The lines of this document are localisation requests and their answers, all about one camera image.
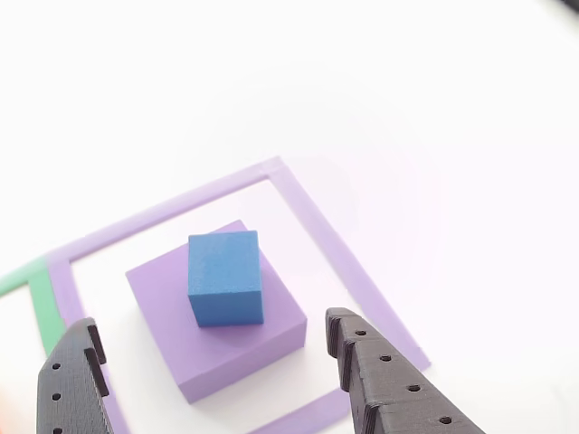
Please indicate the small blue cube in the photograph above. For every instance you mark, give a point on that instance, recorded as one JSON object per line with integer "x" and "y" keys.
{"x": 224, "y": 271}

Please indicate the purple cube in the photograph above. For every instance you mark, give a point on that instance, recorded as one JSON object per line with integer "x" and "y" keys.
{"x": 226, "y": 361}

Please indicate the green square frame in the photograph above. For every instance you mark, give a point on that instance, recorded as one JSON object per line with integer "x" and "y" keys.
{"x": 43, "y": 307}

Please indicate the purple square frame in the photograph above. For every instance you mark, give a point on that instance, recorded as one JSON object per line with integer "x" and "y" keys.
{"x": 316, "y": 217}

